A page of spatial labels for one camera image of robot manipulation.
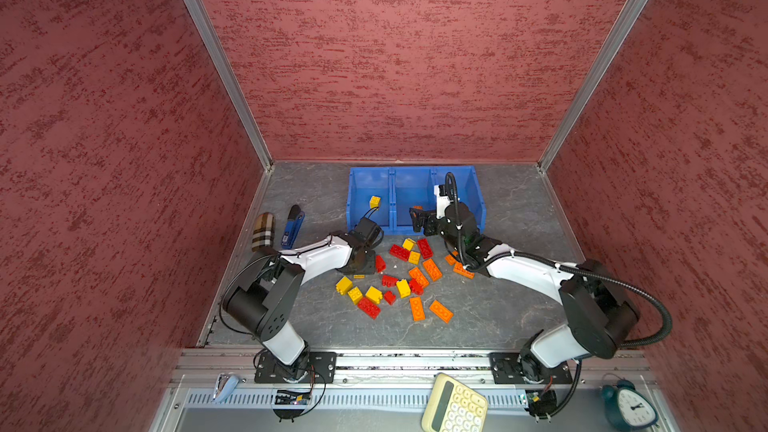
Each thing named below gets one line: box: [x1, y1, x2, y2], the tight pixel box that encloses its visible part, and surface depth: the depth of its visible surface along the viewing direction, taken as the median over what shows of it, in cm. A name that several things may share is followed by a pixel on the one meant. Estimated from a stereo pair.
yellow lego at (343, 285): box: [335, 276, 353, 295], surface depth 87 cm
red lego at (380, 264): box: [375, 255, 387, 273], surface depth 93 cm
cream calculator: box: [421, 372, 488, 432], surface depth 69 cm
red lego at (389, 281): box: [381, 275, 399, 288], surface depth 89 cm
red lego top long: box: [417, 238, 433, 259], surface depth 97 cm
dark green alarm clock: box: [601, 379, 660, 432], surface depth 68 cm
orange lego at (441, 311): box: [429, 300, 454, 324], surface depth 85 cm
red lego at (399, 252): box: [389, 244, 411, 262], surface depth 97 cm
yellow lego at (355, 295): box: [347, 286, 363, 305], surface depth 85 cm
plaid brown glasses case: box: [252, 212, 275, 252], surface depth 99 cm
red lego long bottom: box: [358, 296, 381, 320], surface depth 85 cm
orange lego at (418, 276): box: [408, 267, 429, 288], surface depth 91 cm
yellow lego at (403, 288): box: [396, 279, 411, 299], surface depth 87 cm
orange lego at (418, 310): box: [410, 296, 426, 322], surface depth 85 cm
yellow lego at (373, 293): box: [365, 285, 383, 304], surface depth 86 cm
